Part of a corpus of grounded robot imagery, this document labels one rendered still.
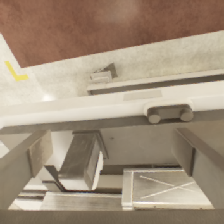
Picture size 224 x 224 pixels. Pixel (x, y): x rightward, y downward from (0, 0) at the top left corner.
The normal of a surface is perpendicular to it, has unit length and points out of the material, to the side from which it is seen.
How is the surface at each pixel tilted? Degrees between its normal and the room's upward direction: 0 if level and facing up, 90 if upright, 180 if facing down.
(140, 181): 90
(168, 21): 0
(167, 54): 0
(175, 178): 90
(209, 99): 0
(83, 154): 90
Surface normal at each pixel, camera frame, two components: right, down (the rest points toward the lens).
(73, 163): -0.20, -0.78
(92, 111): -0.12, 0.62
